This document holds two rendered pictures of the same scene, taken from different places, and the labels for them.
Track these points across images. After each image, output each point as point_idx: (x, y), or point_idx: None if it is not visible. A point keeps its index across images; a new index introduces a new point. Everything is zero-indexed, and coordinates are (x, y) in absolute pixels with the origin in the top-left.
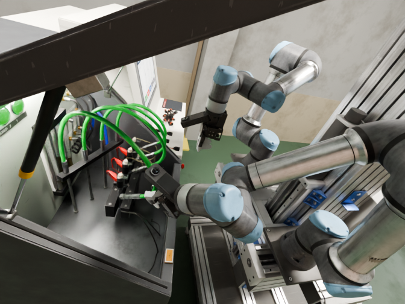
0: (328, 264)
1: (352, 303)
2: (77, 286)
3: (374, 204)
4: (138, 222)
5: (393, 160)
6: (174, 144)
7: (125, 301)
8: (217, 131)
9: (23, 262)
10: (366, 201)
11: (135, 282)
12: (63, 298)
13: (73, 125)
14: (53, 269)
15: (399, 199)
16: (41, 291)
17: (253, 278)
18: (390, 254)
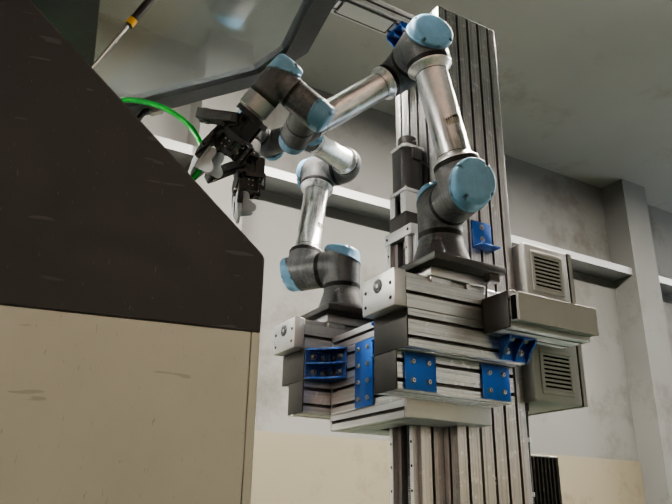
0: (438, 173)
1: (566, 307)
2: (123, 206)
3: (519, 247)
4: None
5: (396, 54)
6: None
7: (188, 280)
8: (259, 175)
9: (78, 128)
10: (511, 256)
11: (210, 198)
12: (82, 261)
13: None
14: (108, 147)
15: (410, 57)
16: (58, 225)
17: (390, 282)
18: (451, 106)
